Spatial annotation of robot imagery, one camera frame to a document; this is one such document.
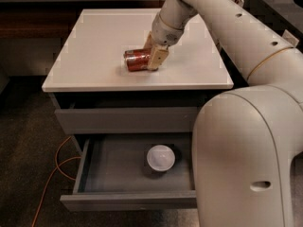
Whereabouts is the dark wooden bench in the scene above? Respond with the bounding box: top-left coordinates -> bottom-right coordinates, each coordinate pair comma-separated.
0,0 -> 164,39

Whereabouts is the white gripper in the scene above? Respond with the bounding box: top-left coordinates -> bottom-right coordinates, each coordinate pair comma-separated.
143,14 -> 187,71

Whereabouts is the grey top drawer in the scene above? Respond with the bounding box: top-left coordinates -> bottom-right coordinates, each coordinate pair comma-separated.
55,91 -> 207,134

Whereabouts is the white bowl in drawer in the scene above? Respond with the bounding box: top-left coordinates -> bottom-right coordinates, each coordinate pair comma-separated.
147,145 -> 175,172

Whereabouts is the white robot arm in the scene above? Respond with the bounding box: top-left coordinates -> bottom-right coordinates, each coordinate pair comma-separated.
146,0 -> 303,227

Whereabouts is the orange cable on floor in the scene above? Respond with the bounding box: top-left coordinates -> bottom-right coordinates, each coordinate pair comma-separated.
30,135 -> 83,227

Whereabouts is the grey drawer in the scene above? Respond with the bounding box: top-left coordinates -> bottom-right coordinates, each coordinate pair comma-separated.
61,133 -> 197,211
55,91 -> 207,134

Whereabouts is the grey cabinet with white top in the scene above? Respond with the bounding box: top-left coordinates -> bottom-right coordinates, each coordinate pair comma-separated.
42,7 -> 235,137

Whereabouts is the black bin cabinet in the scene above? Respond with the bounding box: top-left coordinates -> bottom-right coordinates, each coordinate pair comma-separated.
221,0 -> 303,90

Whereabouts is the red coke can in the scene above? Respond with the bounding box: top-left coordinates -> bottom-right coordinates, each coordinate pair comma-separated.
124,48 -> 151,72

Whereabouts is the white square sticker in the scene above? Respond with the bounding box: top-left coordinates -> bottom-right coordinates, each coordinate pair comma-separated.
282,29 -> 299,47

